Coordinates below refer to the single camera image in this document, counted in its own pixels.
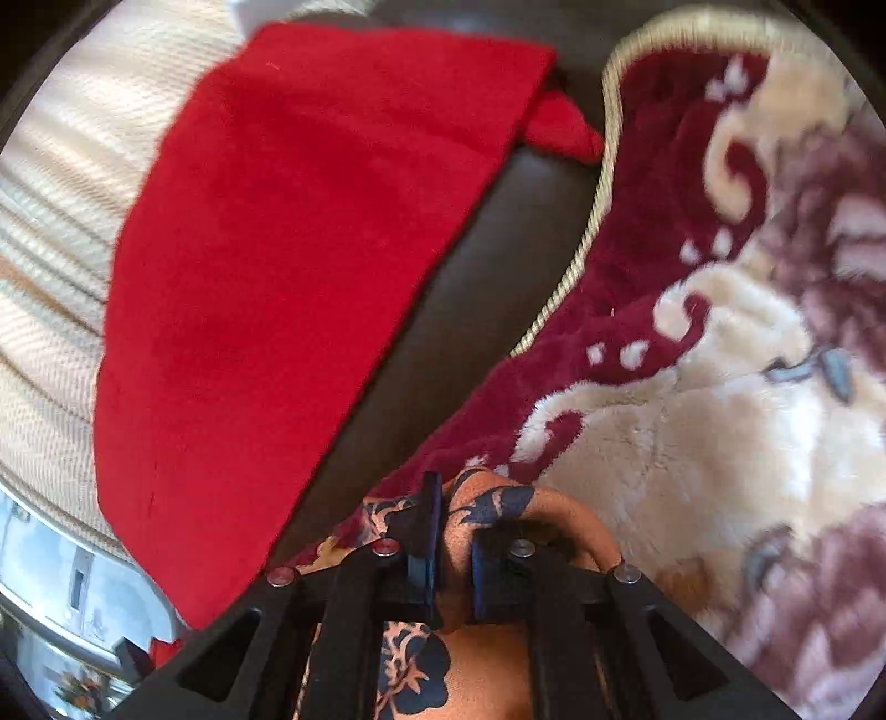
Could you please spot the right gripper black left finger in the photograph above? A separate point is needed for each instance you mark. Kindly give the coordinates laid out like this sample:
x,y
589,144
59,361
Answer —
x,y
418,530

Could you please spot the cream dotted curtain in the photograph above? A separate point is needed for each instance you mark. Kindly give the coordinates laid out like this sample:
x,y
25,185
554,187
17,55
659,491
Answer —
x,y
78,135

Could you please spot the window frame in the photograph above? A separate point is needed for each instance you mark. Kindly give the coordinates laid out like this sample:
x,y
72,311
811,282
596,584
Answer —
x,y
66,605

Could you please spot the orange floral patterned garment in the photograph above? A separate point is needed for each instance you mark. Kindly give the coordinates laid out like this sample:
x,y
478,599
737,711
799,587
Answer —
x,y
466,670

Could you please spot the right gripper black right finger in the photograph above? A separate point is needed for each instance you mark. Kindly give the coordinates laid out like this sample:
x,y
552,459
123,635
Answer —
x,y
501,575

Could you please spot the red cloth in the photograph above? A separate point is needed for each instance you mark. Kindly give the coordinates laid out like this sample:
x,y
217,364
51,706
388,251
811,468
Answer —
x,y
297,204

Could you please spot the floral plush blanket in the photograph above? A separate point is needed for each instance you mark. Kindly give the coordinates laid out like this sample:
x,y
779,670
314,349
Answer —
x,y
708,377

